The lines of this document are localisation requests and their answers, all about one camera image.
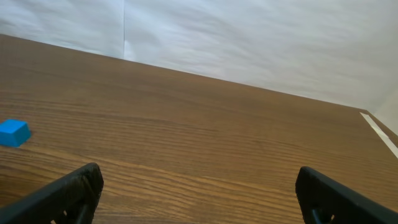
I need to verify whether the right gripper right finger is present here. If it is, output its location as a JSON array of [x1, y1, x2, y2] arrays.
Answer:
[[295, 166, 398, 224]]

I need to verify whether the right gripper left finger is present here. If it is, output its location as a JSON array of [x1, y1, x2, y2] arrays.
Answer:
[[0, 162, 104, 224]]

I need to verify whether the blue cube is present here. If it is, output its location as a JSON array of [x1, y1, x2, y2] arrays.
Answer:
[[0, 119, 32, 148]]

